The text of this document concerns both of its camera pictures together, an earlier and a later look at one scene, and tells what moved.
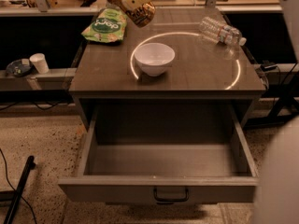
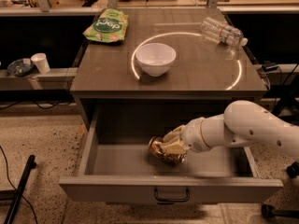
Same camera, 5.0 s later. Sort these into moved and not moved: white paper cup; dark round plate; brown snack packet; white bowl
Moved: brown snack packet
Not moved: dark round plate; white paper cup; white bowl
